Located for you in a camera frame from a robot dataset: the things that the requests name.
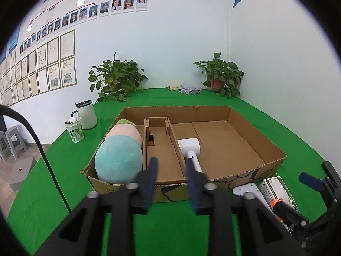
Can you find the row of portrait photos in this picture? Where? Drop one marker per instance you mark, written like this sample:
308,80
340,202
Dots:
106,8

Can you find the leaf print glass cup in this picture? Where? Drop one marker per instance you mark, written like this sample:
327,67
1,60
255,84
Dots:
76,134

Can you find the bushy potted plant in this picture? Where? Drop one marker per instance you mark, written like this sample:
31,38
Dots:
117,77

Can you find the grey plastic stools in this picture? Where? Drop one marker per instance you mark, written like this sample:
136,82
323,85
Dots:
22,169

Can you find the green and white carton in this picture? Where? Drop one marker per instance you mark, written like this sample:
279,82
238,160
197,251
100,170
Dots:
277,189

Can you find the white hair dryer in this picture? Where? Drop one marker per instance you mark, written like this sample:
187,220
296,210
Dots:
190,145

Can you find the yellow packet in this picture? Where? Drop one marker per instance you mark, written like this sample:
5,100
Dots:
174,88

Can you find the large cardboard box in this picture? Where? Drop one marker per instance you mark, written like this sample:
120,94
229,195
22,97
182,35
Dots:
226,144

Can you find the wall of framed certificates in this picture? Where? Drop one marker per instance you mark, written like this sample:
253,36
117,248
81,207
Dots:
53,66

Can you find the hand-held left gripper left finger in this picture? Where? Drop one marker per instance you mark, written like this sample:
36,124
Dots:
146,189

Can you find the green tablecloth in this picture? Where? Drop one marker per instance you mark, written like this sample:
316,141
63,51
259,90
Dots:
266,117

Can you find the pastel plush toy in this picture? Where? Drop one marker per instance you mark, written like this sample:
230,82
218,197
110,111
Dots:
117,160

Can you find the tall blue wall poster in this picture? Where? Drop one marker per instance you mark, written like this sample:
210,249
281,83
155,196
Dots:
14,41

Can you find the white kettle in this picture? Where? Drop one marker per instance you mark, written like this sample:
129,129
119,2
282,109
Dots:
88,117

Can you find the patterned tissue packet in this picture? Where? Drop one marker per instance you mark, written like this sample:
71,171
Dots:
190,90

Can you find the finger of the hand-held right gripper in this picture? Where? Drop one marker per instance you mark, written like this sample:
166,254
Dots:
310,181
290,214

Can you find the grey plastic stool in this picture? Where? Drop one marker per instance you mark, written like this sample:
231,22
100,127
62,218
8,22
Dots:
16,141
3,146

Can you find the white flat device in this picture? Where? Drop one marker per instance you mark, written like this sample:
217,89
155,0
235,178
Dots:
246,189

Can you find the potted plant in brown pot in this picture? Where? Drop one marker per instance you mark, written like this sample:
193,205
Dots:
221,72

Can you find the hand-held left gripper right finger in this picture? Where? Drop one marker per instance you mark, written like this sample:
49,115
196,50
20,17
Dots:
197,192

